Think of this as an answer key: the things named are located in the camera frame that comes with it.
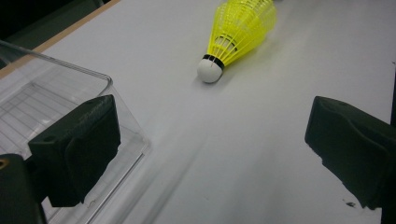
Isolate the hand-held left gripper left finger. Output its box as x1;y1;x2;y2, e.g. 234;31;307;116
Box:
27;94;121;208

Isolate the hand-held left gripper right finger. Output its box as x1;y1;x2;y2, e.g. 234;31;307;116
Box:
304;95;396;211

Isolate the clear plastic container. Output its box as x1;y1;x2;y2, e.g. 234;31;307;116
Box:
0;39;152;224

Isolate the yellow plastic shuttlecock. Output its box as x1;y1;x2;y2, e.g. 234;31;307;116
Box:
218;0;277;52
196;6;278;84

